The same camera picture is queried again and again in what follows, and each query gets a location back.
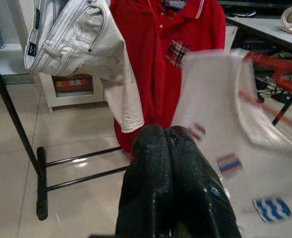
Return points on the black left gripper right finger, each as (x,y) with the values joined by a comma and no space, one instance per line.
(197,193)

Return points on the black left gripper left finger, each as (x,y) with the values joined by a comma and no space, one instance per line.
(148,186)

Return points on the white printed t-shirt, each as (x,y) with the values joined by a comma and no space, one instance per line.
(210,99)

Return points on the red polo shirt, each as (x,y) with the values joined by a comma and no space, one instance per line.
(148,74)

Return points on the white glass-door cabinet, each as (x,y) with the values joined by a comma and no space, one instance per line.
(71,101)

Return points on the colourful printed box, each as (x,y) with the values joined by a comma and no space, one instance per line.
(72,85)

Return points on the black chrome clothes rack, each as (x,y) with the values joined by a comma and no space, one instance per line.
(12,109)

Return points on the white denim jeans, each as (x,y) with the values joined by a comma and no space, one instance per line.
(74,37)

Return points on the grey table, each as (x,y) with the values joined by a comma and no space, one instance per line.
(259,27)

